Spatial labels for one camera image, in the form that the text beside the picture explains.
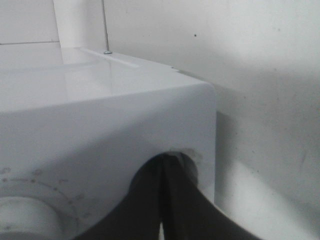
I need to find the white microwave oven body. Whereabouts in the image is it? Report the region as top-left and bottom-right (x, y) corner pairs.
(0, 45), (216, 235)

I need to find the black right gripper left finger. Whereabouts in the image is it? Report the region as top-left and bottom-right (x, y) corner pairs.
(76, 154), (163, 240)

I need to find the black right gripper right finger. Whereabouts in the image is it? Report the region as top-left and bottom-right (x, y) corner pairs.
(162, 154), (250, 240)

